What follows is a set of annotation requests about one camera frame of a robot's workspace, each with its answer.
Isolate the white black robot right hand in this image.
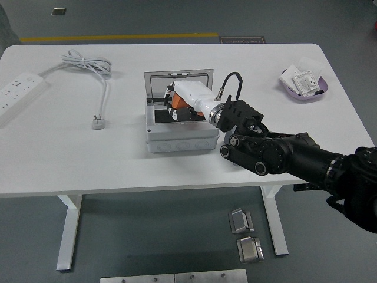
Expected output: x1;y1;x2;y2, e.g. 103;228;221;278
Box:
163;80;220;123

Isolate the transparent hinged box lid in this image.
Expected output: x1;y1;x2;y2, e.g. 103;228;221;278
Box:
143;69;214;104

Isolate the grey plastic junction box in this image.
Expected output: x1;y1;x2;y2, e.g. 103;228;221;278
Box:
145;98;221;154

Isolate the grey block with round hole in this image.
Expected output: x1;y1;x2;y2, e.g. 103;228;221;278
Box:
222;131;239;167

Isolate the brown floor sign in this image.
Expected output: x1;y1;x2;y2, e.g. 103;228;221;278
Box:
219;36;267;45

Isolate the purple plastic tray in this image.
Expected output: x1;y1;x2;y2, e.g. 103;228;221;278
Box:
279;68;330;103

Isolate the white socket module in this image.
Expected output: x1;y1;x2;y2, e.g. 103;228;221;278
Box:
291;70;321;97

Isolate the metal floor clamp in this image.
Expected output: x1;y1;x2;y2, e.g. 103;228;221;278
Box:
229;208;254;235
237;236;264;262

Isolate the white table leg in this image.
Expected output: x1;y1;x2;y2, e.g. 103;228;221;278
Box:
260;185;289;256
55;194;84;272

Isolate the white power strip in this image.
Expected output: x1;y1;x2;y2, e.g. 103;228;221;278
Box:
0;71;49;127

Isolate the white power cable with plug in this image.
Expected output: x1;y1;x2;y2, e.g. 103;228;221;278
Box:
39;49;113;130

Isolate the metal base plate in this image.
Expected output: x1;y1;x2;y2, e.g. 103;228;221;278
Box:
174;269;248;283
99;273;175;283

